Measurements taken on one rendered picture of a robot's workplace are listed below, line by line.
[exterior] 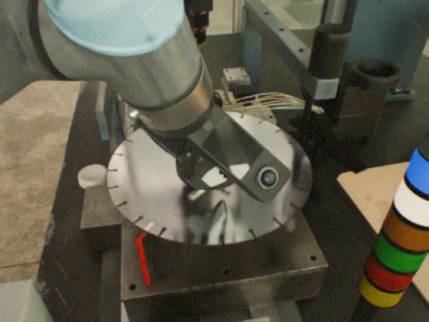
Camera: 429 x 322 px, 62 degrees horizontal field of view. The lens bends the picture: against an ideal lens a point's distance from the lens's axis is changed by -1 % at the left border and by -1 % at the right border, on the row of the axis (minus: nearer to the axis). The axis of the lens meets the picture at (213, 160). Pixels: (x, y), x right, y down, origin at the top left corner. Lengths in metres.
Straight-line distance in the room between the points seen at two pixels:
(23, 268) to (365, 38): 1.58
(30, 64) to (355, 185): 0.76
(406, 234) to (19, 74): 0.33
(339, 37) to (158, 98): 0.42
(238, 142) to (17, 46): 0.21
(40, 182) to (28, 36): 1.93
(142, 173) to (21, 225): 1.44
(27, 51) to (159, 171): 0.35
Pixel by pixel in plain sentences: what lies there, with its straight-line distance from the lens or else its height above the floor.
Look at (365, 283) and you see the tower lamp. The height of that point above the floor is 0.99.
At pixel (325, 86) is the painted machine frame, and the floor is 1.03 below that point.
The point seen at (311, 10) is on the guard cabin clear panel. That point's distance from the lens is 1.88.
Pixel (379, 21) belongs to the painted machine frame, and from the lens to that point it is 1.16.
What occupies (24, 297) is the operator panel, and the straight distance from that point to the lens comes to 0.55.
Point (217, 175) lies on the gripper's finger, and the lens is 0.47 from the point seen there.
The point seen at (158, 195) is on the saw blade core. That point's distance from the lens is 0.54.
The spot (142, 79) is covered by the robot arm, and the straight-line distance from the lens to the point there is 0.25.
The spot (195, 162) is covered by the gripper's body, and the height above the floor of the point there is 1.08.
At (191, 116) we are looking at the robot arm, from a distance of 0.31.
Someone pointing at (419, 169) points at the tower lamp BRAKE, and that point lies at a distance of 0.32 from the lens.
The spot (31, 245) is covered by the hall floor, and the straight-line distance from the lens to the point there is 1.86.
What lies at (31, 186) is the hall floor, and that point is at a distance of 2.17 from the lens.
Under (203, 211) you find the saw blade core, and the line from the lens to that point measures 0.51.
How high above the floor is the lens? 1.32
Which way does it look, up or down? 39 degrees down
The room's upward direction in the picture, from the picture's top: straight up
